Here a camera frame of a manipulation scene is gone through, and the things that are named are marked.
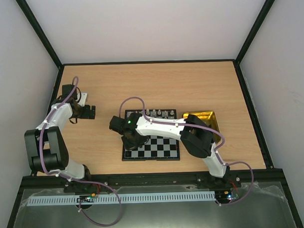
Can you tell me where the gold metal tin tray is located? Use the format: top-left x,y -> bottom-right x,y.
182,111 -> 220,132

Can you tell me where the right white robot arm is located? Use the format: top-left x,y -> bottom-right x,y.
109,113 -> 230,188

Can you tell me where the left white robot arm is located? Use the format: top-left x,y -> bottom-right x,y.
24,83 -> 96,181

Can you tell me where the black white chessboard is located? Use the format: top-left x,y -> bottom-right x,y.
122,109 -> 180,161

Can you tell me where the black frame enclosure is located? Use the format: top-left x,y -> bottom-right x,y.
6,0 -> 303,228

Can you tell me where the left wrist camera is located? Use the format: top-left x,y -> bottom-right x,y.
77,93 -> 88,107

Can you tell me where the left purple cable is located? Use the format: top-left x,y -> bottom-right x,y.
37,74 -> 124,228

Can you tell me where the white slotted cable duct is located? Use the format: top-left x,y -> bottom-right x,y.
27,191 -> 215,207

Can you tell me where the black mounting rail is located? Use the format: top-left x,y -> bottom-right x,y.
63,169 -> 243,194

